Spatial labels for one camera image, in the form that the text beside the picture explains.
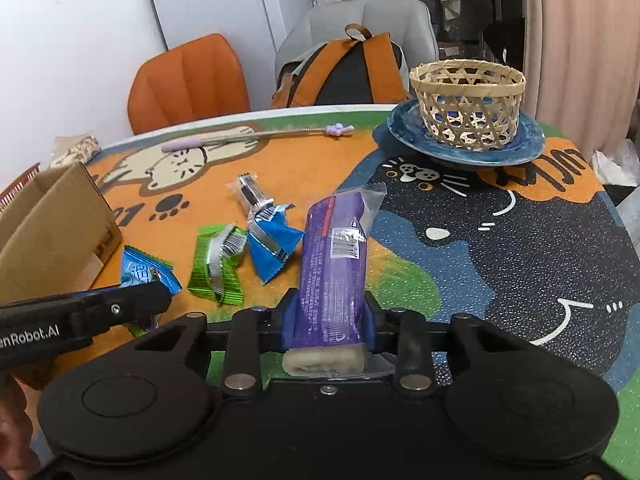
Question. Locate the white refrigerator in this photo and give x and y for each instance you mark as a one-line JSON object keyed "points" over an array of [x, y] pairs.
{"points": [[210, 0]]}

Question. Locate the printed tissue pack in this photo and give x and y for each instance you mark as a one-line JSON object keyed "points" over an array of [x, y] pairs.
{"points": [[75, 152]]}

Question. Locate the grey chair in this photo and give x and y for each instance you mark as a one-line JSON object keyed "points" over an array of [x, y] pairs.
{"points": [[400, 25]]}

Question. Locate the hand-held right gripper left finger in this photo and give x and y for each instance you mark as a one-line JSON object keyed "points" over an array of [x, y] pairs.
{"points": [[289, 317]]}

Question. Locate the person's left hand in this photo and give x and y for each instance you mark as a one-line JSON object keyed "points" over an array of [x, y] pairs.
{"points": [[15, 410]]}

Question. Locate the white plastic bag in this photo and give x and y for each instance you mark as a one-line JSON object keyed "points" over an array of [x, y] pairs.
{"points": [[620, 170]]}

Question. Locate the orange black backpack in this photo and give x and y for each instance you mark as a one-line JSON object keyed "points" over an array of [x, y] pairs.
{"points": [[350, 75]]}

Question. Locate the purple snack packet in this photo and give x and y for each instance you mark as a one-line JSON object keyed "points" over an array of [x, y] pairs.
{"points": [[332, 270]]}

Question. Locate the purple telescopic stick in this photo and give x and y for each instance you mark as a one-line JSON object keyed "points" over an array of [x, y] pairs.
{"points": [[220, 140]]}

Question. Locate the woven bamboo basket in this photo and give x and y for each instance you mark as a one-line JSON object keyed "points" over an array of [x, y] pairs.
{"points": [[467, 110]]}

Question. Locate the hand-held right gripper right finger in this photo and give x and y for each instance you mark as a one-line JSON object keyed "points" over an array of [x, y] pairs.
{"points": [[369, 322]]}

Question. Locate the dark striped candy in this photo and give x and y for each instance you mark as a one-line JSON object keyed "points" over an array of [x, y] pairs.
{"points": [[250, 192]]}

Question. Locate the green snack packet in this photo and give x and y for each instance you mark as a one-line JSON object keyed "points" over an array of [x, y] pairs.
{"points": [[142, 324], [215, 270]]}

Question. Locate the blue snack packet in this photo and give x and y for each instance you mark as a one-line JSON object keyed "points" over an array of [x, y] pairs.
{"points": [[272, 250], [145, 267]]}

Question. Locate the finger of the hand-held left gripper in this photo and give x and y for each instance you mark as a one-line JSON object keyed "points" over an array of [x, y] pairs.
{"points": [[130, 305], [90, 294]]}

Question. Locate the orange chair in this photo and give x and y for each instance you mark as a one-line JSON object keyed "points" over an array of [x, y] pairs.
{"points": [[190, 82]]}

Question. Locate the brown cardboard box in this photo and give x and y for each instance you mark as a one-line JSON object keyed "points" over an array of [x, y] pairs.
{"points": [[50, 230]]}

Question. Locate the red plastic basket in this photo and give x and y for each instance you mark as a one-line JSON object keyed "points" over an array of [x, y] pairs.
{"points": [[17, 182]]}

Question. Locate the blue ceramic plate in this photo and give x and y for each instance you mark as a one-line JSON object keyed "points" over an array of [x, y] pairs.
{"points": [[405, 130]]}

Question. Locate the pink curtain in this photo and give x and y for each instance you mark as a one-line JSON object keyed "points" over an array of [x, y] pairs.
{"points": [[585, 35]]}

